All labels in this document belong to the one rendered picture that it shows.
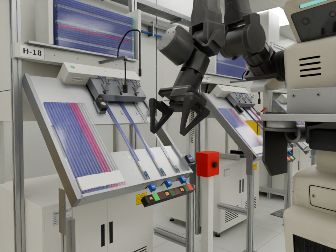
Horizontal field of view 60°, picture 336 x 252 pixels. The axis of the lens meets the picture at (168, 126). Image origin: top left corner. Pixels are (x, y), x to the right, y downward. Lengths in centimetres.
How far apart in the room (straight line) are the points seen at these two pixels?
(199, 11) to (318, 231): 58
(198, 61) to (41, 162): 272
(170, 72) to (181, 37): 211
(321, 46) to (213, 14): 26
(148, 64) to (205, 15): 339
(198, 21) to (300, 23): 24
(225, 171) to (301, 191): 172
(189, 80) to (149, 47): 351
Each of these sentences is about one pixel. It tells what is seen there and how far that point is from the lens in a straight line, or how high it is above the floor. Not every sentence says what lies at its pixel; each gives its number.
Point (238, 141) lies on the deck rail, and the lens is 232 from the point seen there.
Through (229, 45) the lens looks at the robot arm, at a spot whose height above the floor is 122.
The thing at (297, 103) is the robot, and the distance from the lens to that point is 78.
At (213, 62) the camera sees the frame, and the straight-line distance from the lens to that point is 260.
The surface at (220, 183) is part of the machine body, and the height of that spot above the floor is 48.
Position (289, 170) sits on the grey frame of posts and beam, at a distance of 293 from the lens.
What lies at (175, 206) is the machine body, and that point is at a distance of 283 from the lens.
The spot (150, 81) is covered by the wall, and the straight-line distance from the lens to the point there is 408.
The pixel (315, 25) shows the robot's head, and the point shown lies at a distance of 78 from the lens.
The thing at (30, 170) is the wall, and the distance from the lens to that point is 322.
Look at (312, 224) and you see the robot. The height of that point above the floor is 79.
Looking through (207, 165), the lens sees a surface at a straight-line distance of 195.
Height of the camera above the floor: 104
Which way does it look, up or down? 2 degrees down
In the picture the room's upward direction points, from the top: straight up
